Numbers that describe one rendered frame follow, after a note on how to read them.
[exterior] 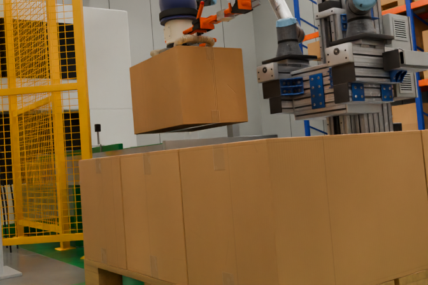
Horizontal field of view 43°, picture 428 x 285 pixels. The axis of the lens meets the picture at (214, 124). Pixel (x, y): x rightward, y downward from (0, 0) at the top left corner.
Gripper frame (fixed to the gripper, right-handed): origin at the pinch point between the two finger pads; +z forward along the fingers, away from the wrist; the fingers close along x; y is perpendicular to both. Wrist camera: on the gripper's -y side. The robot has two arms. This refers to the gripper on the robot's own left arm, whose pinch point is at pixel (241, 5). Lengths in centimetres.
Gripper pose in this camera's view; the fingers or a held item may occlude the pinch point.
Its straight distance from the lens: 263.0
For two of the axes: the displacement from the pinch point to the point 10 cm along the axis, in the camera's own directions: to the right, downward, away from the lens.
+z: 0.7, 9.9, -0.7
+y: -5.3, 1.0, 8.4
